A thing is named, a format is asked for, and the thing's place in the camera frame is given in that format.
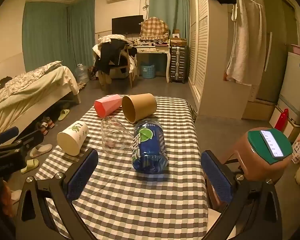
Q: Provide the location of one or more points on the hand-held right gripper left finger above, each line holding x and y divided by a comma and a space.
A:
82, 172

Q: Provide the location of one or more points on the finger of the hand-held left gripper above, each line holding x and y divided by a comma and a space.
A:
31, 138
5, 134

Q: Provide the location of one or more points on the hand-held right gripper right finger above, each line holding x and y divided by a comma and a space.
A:
217, 177

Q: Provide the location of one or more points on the white paper cup green print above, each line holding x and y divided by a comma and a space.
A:
72, 137

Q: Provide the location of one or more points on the clear plastic cup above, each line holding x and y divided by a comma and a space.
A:
115, 138

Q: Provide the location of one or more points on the pink faceted cup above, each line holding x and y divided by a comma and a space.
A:
107, 106

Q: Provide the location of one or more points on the brown paper cup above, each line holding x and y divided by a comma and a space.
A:
138, 107

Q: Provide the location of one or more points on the white slipper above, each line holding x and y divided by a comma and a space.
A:
40, 150

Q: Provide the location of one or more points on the yellow slipper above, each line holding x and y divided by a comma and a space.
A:
30, 166
64, 114

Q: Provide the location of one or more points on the bed with floral bedding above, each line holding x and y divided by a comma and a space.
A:
27, 90

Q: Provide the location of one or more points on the brown plastic stool green top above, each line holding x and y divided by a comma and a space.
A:
261, 155

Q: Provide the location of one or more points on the smartphone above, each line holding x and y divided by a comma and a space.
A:
271, 142

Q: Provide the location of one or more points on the checkered tablecloth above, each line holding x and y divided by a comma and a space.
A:
140, 200

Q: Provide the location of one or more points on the large water bottle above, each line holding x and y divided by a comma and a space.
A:
81, 73

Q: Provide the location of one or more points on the red bottle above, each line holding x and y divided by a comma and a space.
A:
281, 119

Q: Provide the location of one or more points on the cardboard box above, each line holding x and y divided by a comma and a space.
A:
287, 122

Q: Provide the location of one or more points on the green curtain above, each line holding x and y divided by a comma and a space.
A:
168, 3
46, 33

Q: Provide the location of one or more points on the chair piled with clothes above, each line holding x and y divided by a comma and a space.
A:
112, 55

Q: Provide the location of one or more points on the white refrigerator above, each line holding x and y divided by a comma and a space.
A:
293, 85

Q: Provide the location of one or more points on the silver suitcase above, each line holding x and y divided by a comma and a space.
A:
178, 63

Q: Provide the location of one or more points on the blue laundry basket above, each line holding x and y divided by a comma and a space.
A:
147, 70

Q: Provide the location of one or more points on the white louvered wardrobe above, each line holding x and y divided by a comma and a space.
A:
202, 42

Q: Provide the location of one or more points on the hanging white towel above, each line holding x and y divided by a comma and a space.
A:
242, 42

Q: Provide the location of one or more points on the white dressing desk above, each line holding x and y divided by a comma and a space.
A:
153, 52

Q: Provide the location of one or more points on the black monitor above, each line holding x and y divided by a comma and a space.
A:
127, 24

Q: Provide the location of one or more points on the plaid cloth cover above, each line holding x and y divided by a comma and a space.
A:
154, 28

